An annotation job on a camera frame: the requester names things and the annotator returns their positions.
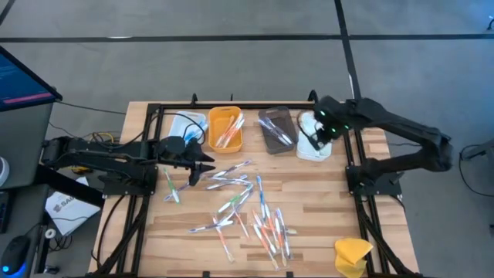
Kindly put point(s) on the grey plastic bin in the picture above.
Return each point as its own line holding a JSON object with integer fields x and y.
{"x": 281, "y": 114}

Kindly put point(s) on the black computer mouse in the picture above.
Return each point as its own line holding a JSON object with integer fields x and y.
{"x": 13, "y": 255}

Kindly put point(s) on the grey desk cabinet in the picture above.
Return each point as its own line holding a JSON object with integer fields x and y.
{"x": 23, "y": 143}

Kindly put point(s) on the white round device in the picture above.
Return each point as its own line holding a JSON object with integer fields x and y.
{"x": 3, "y": 171}

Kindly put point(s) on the yellow cloth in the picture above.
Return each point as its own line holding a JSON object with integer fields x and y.
{"x": 353, "y": 253}

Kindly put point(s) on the computer monitor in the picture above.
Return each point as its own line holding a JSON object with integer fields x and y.
{"x": 19, "y": 81}

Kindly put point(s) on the white plastic bin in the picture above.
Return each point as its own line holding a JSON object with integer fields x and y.
{"x": 177, "y": 123}
{"x": 308, "y": 154}

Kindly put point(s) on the orange toothbrush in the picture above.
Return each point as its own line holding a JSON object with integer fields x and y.
{"x": 281, "y": 239}
{"x": 233, "y": 129}
{"x": 224, "y": 241}
{"x": 266, "y": 247}
{"x": 236, "y": 133}
{"x": 242, "y": 224}
{"x": 270, "y": 228}
{"x": 225, "y": 133}
{"x": 258, "y": 218}

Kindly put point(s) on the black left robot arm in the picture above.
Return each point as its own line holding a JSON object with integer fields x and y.
{"x": 96, "y": 158}

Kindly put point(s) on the white printed booklet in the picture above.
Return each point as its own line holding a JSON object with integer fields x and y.
{"x": 71, "y": 210}

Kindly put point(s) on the white tape roll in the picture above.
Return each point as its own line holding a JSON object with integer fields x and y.
{"x": 47, "y": 233}

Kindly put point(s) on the blue toothbrush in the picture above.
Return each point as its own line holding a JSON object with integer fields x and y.
{"x": 189, "y": 136}
{"x": 198, "y": 129}
{"x": 193, "y": 133}
{"x": 261, "y": 197}
{"x": 200, "y": 126}

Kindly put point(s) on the black keyboard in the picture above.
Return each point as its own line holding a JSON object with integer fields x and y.
{"x": 3, "y": 210}

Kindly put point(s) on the grey chair leg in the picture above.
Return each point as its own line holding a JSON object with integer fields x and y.
{"x": 478, "y": 150}

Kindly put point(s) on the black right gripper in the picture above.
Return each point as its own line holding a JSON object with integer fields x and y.
{"x": 330, "y": 119}

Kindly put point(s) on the orange plastic bin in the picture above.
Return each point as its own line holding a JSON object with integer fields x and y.
{"x": 218, "y": 135}

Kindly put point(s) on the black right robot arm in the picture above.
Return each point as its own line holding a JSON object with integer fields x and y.
{"x": 417, "y": 131}

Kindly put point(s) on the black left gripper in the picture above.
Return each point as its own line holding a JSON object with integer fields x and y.
{"x": 193, "y": 152}

